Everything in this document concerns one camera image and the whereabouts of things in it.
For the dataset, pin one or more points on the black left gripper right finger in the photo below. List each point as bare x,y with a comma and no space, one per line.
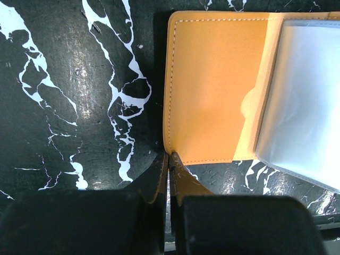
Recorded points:
207,223

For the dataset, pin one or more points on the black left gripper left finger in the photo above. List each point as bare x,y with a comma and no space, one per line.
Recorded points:
125,221

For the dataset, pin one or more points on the orange leather card holder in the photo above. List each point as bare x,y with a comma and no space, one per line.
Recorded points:
255,85

